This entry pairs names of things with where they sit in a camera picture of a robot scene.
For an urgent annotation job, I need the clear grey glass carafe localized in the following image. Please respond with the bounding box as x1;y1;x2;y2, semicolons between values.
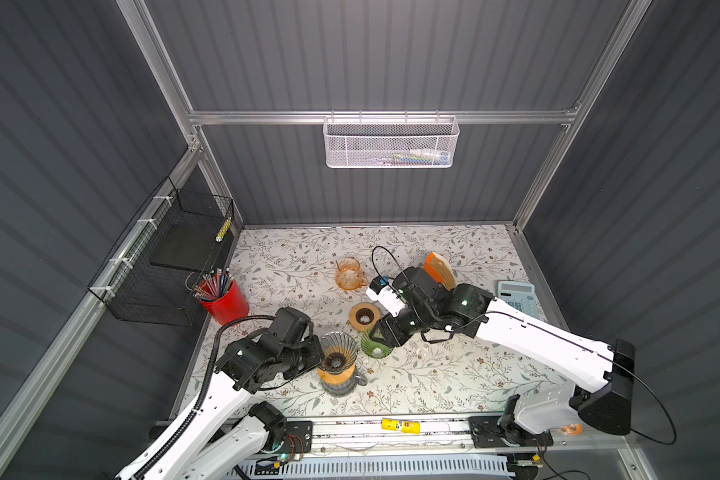
318;367;368;397

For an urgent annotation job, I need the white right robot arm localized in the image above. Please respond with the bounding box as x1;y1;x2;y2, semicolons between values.
366;267;635;445

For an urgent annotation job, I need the light blue calculator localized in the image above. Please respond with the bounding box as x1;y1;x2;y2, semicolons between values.
497;280;539;319

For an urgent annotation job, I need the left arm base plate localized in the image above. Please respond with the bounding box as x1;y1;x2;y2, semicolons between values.
261;419;314;456

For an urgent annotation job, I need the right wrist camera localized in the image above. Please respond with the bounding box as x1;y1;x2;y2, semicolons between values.
366;275;406;317

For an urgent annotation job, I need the red pencil cup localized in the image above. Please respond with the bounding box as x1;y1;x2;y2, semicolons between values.
193;269;250;325

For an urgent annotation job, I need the orange coffee filter pack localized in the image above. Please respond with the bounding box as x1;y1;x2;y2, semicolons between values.
423;252;456;290

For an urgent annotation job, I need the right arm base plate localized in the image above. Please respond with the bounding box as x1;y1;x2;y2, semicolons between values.
468;415;554;448

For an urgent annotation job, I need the orange tape roll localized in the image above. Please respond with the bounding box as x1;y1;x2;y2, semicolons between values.
562;424;583;436

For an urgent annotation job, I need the yellow marker on rail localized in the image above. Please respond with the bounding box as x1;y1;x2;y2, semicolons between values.
381;418;421;435

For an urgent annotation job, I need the white slotted cable duct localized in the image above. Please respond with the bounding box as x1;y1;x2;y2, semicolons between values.
240;454;516;479

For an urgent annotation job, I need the white mesh wall basket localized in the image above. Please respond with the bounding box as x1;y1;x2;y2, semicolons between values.
322;114;460;169

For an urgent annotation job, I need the wooden dripper ring base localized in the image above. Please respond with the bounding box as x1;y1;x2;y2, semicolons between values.
317;365;356;386

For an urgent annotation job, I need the black corrugated cable conduit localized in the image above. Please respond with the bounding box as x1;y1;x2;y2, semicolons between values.
128;314;277;480

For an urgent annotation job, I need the amber glass carafe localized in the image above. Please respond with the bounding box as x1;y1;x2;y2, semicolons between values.
335;257;368;291

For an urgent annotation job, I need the yellow marker in basket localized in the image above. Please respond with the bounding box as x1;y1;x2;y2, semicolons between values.
215;217;232;243

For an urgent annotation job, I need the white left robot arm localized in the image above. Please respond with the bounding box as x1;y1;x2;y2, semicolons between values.
117;307;325;479

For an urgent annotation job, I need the black wire wall basket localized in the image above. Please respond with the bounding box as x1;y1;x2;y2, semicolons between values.
89;180;235;327

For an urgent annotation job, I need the green glass dripper cone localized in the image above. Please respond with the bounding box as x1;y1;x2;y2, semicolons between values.
360;332;394;359

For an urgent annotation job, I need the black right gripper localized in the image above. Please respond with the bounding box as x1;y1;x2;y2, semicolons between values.
363;304;432;346

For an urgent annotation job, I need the grey glass dripper cone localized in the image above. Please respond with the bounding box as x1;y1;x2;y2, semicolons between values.
319;332;359;372

